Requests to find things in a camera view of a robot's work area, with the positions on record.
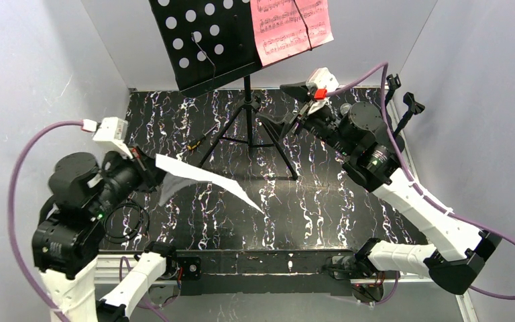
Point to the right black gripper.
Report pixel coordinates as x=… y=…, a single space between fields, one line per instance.
x=304 y=113

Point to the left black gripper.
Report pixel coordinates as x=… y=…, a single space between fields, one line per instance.
x=147 y=170

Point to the white sheet music page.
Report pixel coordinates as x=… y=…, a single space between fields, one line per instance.
x=180 y=175

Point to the black round-base mic stand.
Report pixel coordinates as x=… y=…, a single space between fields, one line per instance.
x=414 y=108
x=393 y=83

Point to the purple glitter microphone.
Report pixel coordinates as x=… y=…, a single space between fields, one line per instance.
x=344 y=109

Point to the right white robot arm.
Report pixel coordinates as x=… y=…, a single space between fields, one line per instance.
x=456 y=252

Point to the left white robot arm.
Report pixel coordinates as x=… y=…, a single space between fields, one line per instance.
x=66 y=244

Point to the pink sheet music page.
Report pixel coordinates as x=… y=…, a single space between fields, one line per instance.
x=283 y=29

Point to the black tripod music stand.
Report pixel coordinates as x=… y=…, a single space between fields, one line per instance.
x=211 y=44

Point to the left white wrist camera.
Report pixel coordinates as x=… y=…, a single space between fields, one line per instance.
x=111 y=134

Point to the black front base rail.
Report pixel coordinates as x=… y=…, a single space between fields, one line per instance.
x=271 y=272

